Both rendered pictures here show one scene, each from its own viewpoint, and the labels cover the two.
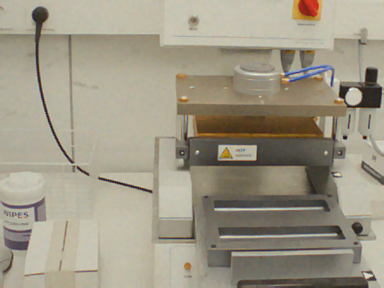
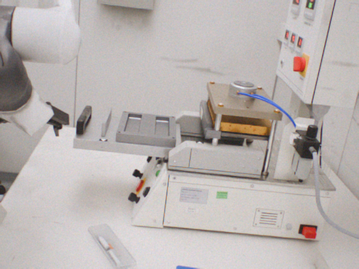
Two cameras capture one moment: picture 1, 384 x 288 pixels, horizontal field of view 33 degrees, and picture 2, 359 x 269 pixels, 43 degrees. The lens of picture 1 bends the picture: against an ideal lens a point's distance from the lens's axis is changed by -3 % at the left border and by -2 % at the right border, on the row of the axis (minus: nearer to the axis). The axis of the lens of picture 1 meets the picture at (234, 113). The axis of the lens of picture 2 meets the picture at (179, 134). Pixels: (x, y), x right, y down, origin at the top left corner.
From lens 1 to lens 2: 1.65 m
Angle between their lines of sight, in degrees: 87
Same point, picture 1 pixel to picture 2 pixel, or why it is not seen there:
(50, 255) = not seen: hidden behind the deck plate
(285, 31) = (296, 80)
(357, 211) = (171, 152)
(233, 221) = (147, 117)
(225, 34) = (286, 74)
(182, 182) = (186, 113)
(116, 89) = not seen: outside the picture
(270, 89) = (231, 93)
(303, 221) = (144, 127)
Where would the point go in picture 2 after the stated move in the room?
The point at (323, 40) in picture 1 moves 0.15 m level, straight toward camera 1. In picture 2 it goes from (302, 93) to (244, 83)
